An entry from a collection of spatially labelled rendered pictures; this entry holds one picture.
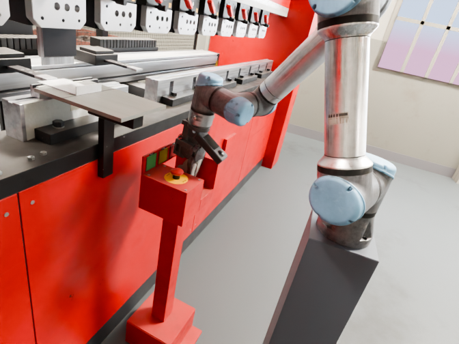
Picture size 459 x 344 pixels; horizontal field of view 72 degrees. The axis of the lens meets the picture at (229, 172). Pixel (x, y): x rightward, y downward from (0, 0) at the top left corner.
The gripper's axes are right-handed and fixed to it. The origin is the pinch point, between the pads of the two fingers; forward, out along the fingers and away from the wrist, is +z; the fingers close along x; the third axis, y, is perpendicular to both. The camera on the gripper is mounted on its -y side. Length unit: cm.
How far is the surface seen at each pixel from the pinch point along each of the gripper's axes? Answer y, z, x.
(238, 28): 34, -42, -90
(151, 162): 9.3, -6.7, 11.1
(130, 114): 7.7, -26.3, 26.3
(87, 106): 16.4, -25.5, 30.5
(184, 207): -6.4, -0.4, 15.1
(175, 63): 58, -16, -74
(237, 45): 72, -21, -192
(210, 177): -4.6, -1.8, -4.5
